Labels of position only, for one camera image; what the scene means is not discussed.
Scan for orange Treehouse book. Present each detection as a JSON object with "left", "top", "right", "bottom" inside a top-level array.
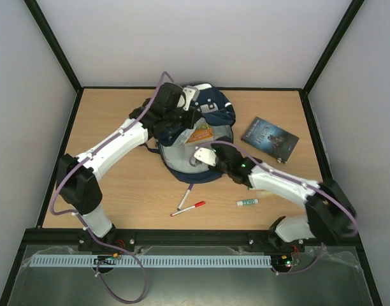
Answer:
[{"left": 184, "top": 122, "right": 214, "bottom": 145}]

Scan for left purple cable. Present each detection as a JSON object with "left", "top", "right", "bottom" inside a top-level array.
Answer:
[{"left": 50, "top": 71, "right": 148, "bottom": 302}]

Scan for green white glue stick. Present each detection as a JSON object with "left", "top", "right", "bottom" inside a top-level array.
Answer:
[{"left": 236, "top": 199, "right": 258, "bottom": 207}]

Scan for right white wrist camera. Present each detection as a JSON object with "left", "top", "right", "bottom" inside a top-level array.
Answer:
[{"left": 194, "top": 147, "right": 217, "bottom": 166}]

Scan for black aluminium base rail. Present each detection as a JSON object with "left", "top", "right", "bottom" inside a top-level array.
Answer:
[{"left": 22, "top": 228, "right": 361, "bottom": 256}]

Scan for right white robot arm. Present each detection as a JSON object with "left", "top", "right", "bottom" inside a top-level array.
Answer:
[{"left": 211, "top": 140, "right": 359, "bottom": 250}]

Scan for yellow capped glue stick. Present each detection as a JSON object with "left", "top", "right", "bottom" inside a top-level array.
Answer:
[{"left": 256, "top": 191, "right": 272, "bottom": 198}]

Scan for red capped marker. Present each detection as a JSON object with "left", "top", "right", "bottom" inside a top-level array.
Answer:
[{"left": 170, "top": 201, "right": 206, "bottom": 217}]

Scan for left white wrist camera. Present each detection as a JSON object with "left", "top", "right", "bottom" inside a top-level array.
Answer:
[{"left": 182, "top": 86, "right": 199, "bottom": 111}]

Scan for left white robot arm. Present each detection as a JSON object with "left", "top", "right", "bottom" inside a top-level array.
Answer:
[{"left": 49, "top": 82, "right": 201, "bottom": 248}]

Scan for dark blue fantasy book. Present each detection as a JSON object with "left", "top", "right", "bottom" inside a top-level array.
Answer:
[{"left": 241, "top": 117, "right": 300, "bottom": 163}]

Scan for grey slotted cable duct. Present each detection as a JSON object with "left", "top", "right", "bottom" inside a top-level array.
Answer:
[{"left": 29, "top": 254, "right": 272, "bottom": 268}]

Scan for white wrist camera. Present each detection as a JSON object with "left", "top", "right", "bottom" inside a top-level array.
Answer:
[
  {"left": 182, "top": 86, "right": 199, "bottom": 111},
  {"left": 194, "top": 147, "right": 217, "bottom": 166}
]

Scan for purple capped marker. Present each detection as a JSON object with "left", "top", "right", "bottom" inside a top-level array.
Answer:
[{"left": 177, "top": 184, "right": 193, "bottom": 211}]

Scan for navy blue student backpack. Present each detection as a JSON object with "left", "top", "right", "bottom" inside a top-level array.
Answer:
[{"left": 147, "top": 83, "right": 236, "bottom": 184}]

